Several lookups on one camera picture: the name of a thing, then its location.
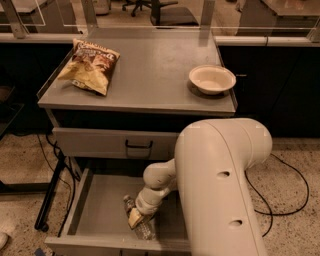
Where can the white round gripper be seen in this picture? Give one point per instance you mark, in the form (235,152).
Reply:
(145,204)

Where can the clear plastic water bottle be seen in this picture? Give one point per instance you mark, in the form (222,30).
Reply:
(144,231)

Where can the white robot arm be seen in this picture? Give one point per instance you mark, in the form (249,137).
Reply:
(207,170)

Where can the open grey middle drawer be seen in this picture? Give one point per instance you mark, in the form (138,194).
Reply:
(97,222)

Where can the closed grey upper drawer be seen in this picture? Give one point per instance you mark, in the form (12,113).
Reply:
(98,143)

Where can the grey drawer cabinet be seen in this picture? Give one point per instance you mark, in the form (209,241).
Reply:
(149,91)

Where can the white shoe tip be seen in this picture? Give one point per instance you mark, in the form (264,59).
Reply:
(3,239)

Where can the yellow brown chip bag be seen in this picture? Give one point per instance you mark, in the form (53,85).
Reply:
(91,66)

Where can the white paper bowl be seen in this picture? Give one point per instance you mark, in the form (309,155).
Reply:
(212,79)

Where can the black office chair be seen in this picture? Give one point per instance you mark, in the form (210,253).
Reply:
(163,13)

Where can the clear acrylic barrier panel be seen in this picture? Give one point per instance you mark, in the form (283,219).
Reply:
(253,18)

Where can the black drawer handle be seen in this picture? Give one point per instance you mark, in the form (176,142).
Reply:
(136,146)

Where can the black table leg frame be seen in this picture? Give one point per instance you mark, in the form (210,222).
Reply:
(35,188)

